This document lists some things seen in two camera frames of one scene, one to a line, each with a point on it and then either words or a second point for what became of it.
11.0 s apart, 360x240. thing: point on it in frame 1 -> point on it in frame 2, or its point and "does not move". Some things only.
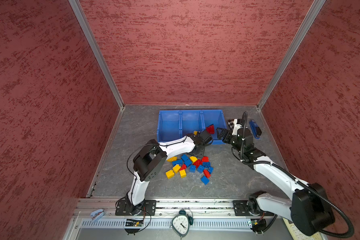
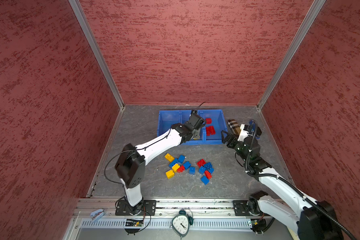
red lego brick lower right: x=206 y=173 does not move
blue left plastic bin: x=169 y=125 does not move
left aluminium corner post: x=78 y=8 does not move
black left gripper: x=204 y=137 -> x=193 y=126
